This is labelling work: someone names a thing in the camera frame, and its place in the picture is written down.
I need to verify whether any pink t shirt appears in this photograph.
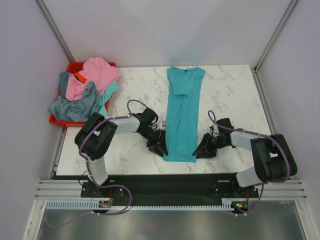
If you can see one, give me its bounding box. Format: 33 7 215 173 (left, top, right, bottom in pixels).
65 57 122 102

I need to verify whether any left corner frame post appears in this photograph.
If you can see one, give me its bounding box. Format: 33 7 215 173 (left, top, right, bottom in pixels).
34 0 75 63

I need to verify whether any right corner frame post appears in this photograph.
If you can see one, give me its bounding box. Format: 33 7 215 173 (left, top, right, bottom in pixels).
253 0 300 74

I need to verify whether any corner frame post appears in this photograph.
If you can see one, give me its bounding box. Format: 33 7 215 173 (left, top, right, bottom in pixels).
34 0 75 63
253 0 300 74

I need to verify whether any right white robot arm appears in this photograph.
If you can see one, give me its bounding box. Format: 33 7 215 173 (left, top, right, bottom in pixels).
192 118 298 197

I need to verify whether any red plastic bin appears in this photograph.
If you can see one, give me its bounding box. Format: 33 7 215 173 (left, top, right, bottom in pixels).
49 62 116 128

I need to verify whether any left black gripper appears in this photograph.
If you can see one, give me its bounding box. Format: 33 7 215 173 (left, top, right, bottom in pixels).
138 126 168 158

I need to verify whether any white slotted cable duct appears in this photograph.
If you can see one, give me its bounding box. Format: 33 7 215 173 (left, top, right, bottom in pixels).
45 199 250 211

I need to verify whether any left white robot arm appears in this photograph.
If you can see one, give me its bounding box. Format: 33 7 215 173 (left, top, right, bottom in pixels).
74 107 169 197

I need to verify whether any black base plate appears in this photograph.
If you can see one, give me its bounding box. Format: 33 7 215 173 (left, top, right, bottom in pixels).
51 171 260 207

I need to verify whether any aluminium extrusion rail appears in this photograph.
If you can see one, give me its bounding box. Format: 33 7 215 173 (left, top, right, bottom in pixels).
35 180 308 201

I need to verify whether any light mint t shirt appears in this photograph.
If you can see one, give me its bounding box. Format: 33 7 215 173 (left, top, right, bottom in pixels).
98 81 120 116

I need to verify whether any teal t shirt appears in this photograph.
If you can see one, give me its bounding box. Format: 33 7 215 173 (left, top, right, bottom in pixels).
163 66 205 163

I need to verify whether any grey t shirt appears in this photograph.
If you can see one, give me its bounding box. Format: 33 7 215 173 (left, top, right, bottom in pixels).
48 72 102 122

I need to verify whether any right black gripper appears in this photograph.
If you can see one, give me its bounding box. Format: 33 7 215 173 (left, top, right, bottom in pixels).
192 132 228 159

